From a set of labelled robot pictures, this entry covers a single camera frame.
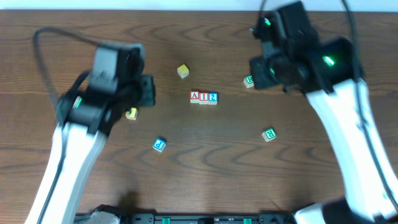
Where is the green r block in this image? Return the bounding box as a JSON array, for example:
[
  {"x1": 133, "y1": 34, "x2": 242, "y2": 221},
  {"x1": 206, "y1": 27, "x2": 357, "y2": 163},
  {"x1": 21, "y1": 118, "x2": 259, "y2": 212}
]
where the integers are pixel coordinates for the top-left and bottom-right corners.
[
  {"x1": 243, "y1": 75, "x2": 254, "y2": 88},
  {"x1": 262, "y1": 128, "x2": 277, "y2": 142}
]

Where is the yellow block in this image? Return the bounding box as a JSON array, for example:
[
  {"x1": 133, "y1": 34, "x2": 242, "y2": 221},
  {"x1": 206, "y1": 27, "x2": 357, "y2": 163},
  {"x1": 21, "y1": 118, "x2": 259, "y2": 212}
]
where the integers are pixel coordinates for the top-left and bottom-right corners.
[
  {"x1": 177, "y1": 64, "x2": 190, "y2": 79},
  {"x1": 125, "y1": 107, "x2": 138, "y2": 120}
]

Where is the red letter A block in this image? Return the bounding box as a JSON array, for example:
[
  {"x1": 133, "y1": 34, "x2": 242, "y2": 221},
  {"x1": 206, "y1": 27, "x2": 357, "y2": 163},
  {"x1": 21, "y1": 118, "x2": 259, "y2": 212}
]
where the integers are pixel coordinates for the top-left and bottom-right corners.
[{"x1": 190, "y1": 91, "x2": 200, "y2": 103}]

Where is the red letter I block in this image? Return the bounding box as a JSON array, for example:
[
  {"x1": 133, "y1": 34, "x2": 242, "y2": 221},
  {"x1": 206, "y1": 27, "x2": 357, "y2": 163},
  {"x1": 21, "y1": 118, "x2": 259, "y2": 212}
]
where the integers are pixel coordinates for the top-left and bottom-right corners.
[{"x1": 199, "y1": 92, "x2": 209, "y2": 105}]

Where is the blue number 2 block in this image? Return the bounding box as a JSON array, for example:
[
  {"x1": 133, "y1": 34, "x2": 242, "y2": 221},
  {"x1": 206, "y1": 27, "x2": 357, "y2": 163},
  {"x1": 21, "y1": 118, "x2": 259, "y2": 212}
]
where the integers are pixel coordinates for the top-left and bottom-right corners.
[{"x1": 208, "y1": 92, "x2": 218, "y2": 105}]

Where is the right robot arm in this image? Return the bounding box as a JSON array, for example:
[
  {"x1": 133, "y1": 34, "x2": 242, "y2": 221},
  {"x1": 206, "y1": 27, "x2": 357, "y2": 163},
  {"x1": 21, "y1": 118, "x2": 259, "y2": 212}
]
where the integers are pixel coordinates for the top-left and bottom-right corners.
[{"x1": 249, "y1": 1, "x2": 397, "y2": 223}]

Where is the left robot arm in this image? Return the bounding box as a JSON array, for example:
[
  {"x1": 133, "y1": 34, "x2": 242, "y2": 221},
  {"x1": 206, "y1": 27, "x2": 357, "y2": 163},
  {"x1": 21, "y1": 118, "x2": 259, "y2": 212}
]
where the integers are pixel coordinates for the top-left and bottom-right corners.
[{"x1": 26, "y1": 42, "x2": 155, "y2": 223}]

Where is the blue letter P block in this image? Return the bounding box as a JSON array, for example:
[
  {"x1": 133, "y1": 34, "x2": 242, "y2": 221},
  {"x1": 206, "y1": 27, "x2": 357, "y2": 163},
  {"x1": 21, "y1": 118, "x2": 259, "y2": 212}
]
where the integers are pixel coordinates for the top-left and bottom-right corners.
[{"x1": 152, "y1": 138, "x2": 166, "y2": 152}]

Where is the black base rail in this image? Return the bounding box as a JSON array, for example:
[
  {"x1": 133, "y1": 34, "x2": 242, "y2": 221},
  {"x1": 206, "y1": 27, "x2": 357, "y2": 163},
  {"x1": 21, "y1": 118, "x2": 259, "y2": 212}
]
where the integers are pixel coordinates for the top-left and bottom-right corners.
[{"x1": 73, "y1": 205, "x2": 296, "y2": 224}]

